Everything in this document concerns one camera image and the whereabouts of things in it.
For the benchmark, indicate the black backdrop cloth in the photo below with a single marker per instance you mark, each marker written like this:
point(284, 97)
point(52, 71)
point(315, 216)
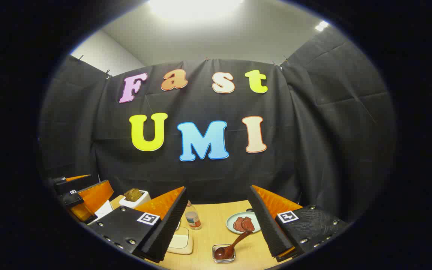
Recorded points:
point(208, 176)

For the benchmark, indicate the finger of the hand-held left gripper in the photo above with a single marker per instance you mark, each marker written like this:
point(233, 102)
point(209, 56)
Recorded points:
point(94, 197)
point(75, 184)

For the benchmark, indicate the brown toast slice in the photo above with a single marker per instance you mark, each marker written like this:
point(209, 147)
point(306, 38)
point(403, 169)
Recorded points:
point(133, 194)

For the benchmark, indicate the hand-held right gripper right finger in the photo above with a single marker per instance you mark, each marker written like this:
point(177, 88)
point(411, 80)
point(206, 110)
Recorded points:
point(270, 225)

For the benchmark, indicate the ceiling light panel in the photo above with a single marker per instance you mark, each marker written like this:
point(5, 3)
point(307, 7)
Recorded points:
point(195, 7)
point(321, 25)

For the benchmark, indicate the red meat slice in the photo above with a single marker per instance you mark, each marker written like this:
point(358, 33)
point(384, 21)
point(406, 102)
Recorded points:
point(249, 224)
point(239, 225)

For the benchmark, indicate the brown wooden spoon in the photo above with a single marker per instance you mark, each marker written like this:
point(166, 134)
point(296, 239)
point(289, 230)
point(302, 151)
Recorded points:
point(223, 252)

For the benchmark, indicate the clear plastic water bottle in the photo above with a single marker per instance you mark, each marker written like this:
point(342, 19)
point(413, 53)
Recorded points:
point(193, 219)

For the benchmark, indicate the cream rice container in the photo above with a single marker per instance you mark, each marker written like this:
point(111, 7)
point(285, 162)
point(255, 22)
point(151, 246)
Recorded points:
point(181, 242)

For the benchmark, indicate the white toaster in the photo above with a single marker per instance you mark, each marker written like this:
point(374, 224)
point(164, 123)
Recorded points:
point(141, 200)

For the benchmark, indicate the pale green plate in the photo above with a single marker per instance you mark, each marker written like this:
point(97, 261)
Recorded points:
point(231, 225)

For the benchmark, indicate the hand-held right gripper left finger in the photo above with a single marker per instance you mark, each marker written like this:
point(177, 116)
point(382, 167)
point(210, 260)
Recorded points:
point(163, 228)

